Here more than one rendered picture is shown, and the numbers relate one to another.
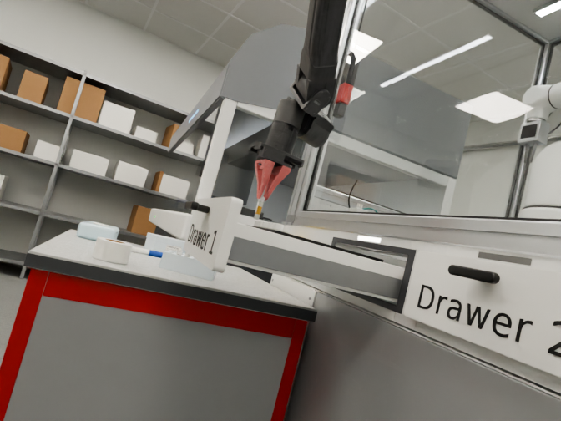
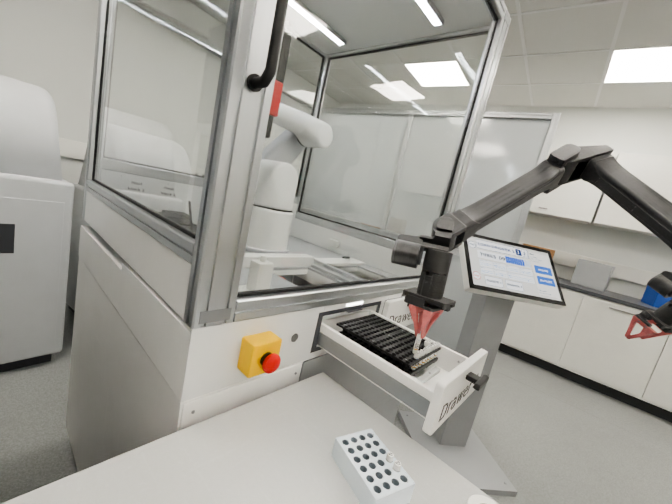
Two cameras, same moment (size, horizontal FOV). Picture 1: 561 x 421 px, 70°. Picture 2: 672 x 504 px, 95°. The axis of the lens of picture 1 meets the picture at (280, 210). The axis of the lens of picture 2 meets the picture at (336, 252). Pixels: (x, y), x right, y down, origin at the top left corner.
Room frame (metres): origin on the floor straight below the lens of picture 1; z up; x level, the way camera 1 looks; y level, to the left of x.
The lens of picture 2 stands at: (1.32, 0.52, 1.22)
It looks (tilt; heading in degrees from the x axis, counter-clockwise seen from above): 10 degrees down; 241
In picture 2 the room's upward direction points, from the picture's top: 13 degrees clockwise
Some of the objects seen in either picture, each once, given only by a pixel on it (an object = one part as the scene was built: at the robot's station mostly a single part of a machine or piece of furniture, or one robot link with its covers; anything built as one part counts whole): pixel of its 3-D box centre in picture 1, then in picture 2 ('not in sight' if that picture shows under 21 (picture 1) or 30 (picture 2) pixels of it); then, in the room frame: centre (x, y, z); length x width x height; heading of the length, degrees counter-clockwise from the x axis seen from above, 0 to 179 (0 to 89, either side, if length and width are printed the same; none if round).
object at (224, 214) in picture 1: (208, 229); (459, 385); (0.71, 0.12, 0.87); 0.29 x 0.02 x 0.11; 21
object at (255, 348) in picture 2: not in sight; (260, 354); (1.13, -0.05, 0.88); 0.07 x 0.05 x 0.07; 21
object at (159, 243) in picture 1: (169, 246); not in sight; (1.29, 0.31, 0.79); 0.13 x 0.09 x 0.05; 125
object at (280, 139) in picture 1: (280, 144); (431, 287); (0.80, 0.03, 1.07); 0.10 x 0.07 x 0.07; 111
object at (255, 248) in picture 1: (310, 261); (382, 346); (0.79, -0.08, 0.86); 0.40 x 0.26 x 0.06; 111
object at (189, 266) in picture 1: (190, 265); (370, 468); (0.97, 0.17, 0.78); 0.12 x 0.08 x 0.04; 94
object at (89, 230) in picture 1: (98, 231); not in sight; (1.19, 0.50, 0.78); 0.15 x 0.10 x 0.04; 17
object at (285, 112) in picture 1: (290, 117); (434, 260); (0.80, 0.03, 1.13); 0.07 x 0.06 x 0.07; 132
